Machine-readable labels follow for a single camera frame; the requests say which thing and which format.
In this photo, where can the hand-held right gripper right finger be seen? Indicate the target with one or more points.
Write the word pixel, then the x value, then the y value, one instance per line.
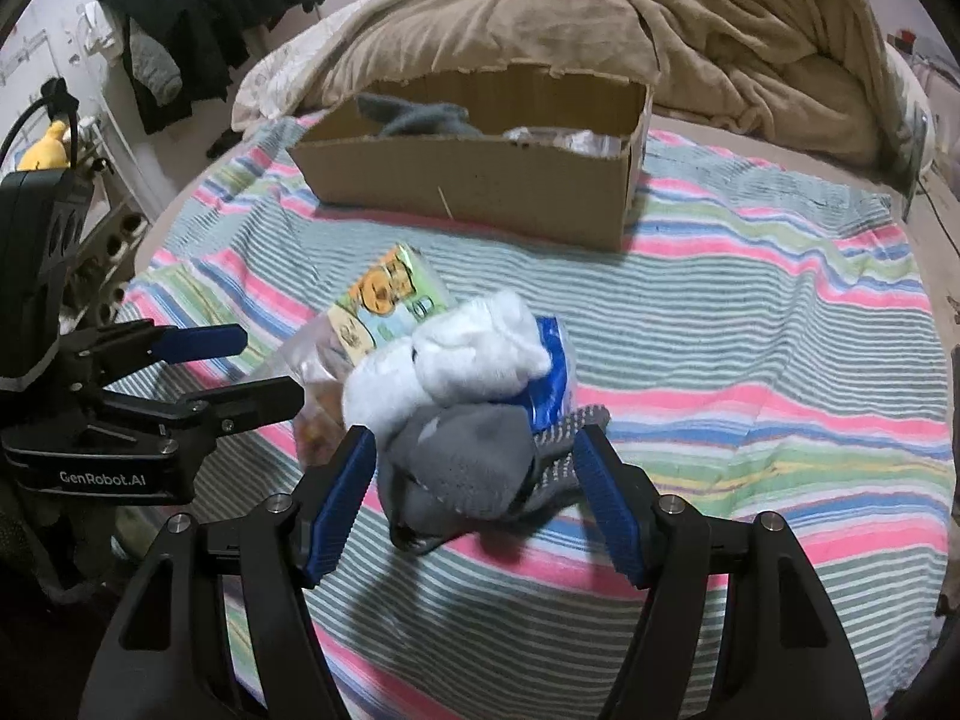
pixel 604 504

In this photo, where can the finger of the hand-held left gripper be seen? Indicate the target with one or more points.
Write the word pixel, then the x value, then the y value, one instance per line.
pixel 247 394
pixel 196 342

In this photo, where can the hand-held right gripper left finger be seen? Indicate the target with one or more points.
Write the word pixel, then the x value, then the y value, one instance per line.
pixel 339 504

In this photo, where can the grey dotted work glove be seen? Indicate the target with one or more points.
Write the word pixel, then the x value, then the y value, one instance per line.
pixel 566 450

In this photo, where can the grey sock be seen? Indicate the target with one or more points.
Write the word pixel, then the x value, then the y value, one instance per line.
pixel 457 465

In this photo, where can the blue plastic packet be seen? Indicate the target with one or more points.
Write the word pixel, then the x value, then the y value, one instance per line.
pixel 551 375

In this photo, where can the cartoon print snack packet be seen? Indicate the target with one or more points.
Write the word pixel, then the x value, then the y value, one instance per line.
pixel 375 307

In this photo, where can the white sock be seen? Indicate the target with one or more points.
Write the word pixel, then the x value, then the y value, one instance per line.
pixel 457 364

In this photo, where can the cardboard box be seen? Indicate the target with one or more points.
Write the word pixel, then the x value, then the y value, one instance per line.
pixel 480 187

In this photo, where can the striped towel blanket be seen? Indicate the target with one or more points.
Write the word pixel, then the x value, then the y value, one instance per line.
pixel 712 405

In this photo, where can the yellow plush toy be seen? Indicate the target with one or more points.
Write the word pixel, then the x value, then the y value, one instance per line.
pixel 46 148

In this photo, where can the floral white bedsheet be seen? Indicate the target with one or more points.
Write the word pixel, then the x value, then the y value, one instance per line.
pixel 289 67

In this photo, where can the grey cloth in box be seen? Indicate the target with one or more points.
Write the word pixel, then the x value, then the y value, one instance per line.
pixel 420 120

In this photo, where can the dark clothes pile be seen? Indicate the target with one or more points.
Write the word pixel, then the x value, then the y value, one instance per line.
pixel 202 22

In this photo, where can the clear plastic bag in box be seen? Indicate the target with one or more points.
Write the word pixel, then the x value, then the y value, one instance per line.
pixel 562 139

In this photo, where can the beige fleece blanket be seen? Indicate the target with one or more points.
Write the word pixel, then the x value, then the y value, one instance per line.
pixel 675 22

